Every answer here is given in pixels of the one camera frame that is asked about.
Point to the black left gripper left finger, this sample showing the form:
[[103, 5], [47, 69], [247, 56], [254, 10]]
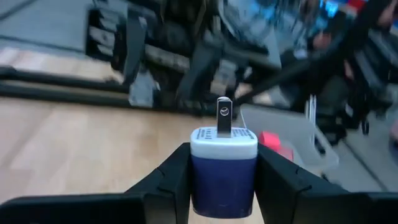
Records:
[[161, 193]]

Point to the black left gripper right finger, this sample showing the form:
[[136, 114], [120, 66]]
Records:
[[286, 193]]

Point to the red power adapter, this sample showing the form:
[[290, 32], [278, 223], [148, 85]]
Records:
[[270, 141]]

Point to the dark blue power adapter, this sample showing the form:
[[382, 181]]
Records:
[[222, 183]]

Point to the white plastic bin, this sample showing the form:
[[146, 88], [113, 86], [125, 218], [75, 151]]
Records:
[[298, 130]]

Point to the person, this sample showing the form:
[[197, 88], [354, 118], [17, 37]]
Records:
[[321, 40]]

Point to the black control box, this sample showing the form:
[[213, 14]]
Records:
[[104, 34]]

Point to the silver metal bracket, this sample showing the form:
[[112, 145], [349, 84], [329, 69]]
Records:
[[311, 109]]

